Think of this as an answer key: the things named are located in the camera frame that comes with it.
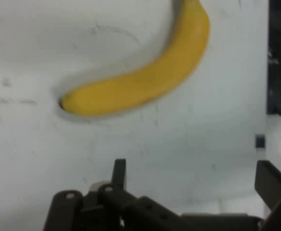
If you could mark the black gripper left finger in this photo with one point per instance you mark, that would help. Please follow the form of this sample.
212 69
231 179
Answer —
111 204

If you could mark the small black tape marker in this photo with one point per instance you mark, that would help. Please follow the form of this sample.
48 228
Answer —
260 141

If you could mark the yellow toy banana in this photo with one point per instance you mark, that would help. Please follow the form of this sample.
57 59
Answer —
140 84

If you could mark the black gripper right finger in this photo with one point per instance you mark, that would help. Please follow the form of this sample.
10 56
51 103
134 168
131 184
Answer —
272 185

